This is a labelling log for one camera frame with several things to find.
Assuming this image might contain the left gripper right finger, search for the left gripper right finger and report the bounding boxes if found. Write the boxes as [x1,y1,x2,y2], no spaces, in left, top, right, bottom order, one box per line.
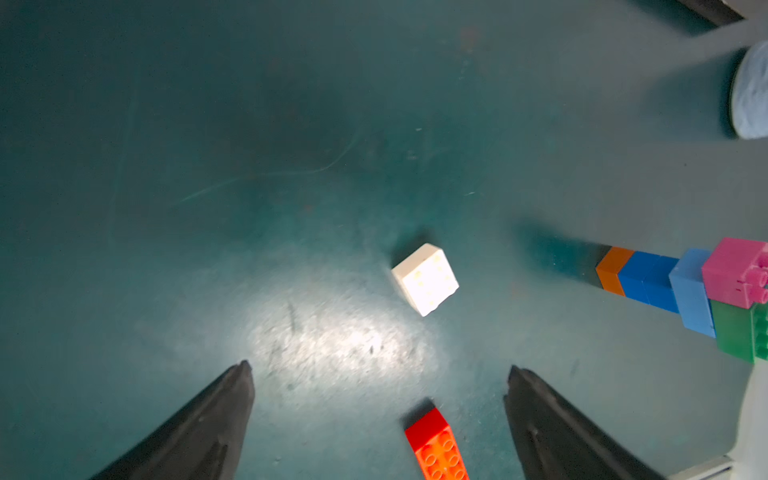
[504,366,660,479]

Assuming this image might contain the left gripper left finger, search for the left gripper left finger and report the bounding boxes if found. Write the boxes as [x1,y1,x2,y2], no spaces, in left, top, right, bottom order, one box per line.
[94,360,255,479]

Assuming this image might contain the red long lego brick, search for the red long lego brick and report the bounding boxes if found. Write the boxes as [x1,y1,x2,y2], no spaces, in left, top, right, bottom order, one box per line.
[405,408,469,480]

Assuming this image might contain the blue square lego brick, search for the blue square lego brick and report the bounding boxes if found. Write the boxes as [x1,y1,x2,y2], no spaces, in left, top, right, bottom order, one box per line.
[618,251,660,304]
[643,256,679,314]

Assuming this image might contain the orange square lego brick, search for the orange square lego brick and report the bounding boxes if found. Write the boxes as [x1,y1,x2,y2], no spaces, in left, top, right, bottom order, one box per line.
[595,246,635,297]

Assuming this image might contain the light blue long lego brick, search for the light blue long lego brick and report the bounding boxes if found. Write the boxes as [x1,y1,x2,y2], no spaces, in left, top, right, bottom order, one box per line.
[668,248,716,338]

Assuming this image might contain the cream square lego brick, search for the cream square lego brick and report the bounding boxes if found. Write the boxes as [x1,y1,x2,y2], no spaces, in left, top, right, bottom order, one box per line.
[391,243,459,317]

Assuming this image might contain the green long lego brick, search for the green long lego brick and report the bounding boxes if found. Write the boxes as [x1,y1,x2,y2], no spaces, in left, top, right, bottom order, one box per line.
[710,300,767,363]

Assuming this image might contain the pink square lego brick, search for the pink square lego brick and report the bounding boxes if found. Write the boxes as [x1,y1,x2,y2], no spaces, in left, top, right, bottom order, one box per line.
[702,237,767,309]

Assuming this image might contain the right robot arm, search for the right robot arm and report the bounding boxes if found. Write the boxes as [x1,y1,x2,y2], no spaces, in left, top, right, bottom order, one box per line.
[729,361,768,480]

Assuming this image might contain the green table mat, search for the green table mat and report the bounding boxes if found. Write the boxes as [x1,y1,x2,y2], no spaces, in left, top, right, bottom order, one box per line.
[1,1,767,479]

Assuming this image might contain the light blue mug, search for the light blue mug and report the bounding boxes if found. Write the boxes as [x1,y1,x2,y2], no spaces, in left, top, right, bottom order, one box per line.
[729,41,768,140]

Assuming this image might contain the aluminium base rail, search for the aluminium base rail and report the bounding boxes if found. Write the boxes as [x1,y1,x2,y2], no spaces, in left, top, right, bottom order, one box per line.
[668,455,734,480]

